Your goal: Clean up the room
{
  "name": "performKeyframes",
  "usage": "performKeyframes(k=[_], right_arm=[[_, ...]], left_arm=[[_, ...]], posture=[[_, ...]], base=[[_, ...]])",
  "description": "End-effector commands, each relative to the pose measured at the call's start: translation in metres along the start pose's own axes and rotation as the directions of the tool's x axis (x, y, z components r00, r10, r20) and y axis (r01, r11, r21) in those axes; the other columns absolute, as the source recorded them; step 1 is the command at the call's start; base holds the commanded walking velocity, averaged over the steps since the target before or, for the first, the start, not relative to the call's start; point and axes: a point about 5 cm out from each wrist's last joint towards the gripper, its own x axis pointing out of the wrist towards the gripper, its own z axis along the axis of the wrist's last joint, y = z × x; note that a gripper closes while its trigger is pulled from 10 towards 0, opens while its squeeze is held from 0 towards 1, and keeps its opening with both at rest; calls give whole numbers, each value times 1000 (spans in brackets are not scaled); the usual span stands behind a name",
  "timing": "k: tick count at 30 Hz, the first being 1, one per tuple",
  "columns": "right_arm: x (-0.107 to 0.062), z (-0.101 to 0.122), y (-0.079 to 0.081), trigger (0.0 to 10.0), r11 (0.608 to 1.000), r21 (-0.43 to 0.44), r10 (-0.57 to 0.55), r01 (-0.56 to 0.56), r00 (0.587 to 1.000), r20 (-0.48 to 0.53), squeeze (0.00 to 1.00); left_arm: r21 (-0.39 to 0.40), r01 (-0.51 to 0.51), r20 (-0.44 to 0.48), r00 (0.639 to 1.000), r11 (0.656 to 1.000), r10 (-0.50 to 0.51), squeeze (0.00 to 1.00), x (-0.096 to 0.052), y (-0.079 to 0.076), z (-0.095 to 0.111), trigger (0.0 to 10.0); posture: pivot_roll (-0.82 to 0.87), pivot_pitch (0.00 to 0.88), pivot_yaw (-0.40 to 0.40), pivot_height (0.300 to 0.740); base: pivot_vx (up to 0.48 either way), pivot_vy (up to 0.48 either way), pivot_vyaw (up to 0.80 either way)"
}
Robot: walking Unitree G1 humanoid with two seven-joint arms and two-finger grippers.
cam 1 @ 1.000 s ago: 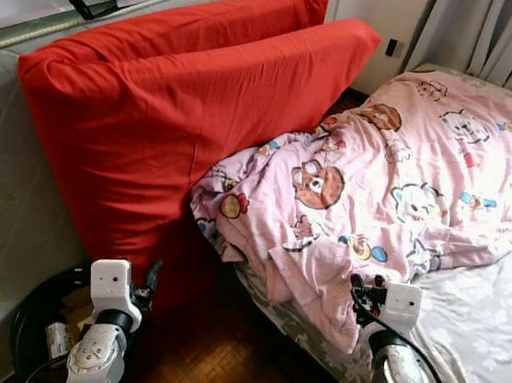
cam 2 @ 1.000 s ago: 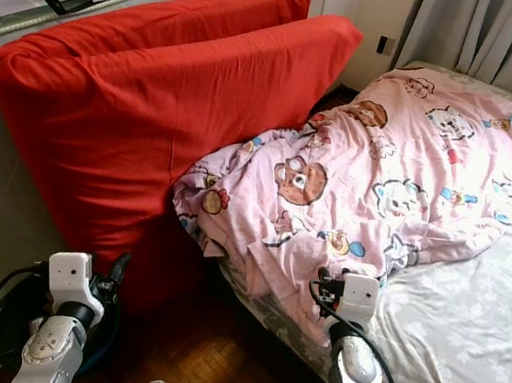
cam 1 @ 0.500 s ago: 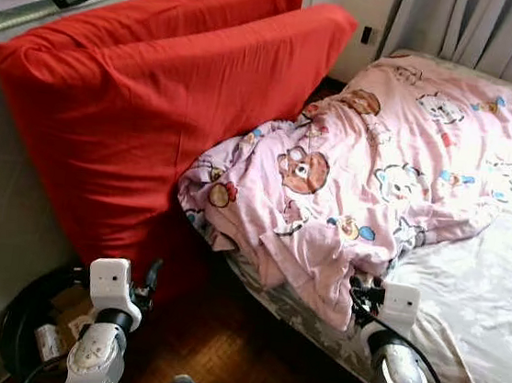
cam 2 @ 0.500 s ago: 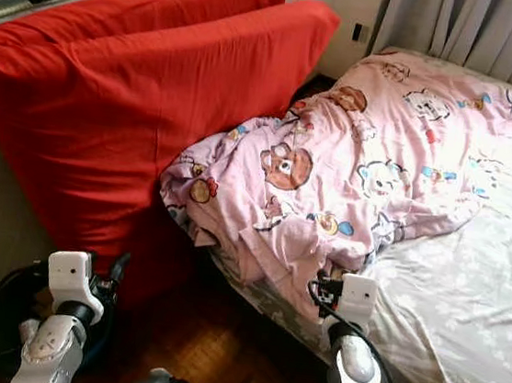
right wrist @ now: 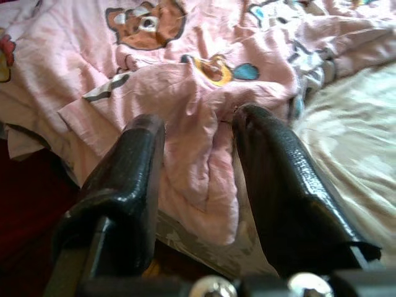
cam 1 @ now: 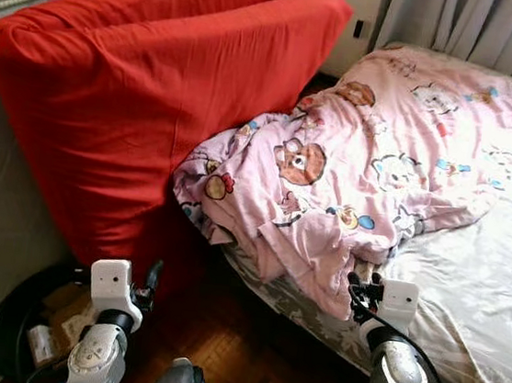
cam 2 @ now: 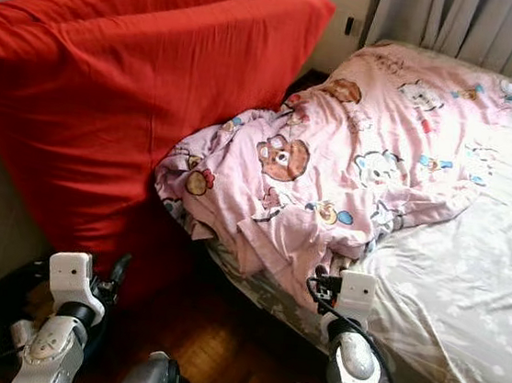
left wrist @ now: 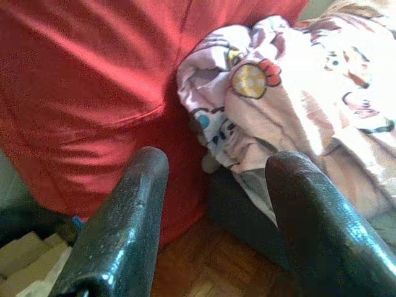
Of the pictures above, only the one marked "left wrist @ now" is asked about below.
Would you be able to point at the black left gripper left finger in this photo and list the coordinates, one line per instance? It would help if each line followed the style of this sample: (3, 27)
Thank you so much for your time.
(123, 232)

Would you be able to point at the small blue object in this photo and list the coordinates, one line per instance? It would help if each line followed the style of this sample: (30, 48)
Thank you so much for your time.
(78, 222)

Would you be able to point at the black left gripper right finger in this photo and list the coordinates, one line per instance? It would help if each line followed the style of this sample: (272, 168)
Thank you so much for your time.
(325, 241)

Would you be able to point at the large red cushion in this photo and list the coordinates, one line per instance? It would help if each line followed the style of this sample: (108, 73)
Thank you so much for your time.
(77, 77)

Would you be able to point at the pink cartoon print blanket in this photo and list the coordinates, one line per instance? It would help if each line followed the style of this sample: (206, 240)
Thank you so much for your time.
(309, 92)

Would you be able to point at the pale cardboard box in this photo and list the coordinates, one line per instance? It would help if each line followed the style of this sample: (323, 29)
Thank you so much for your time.
(24, 263)

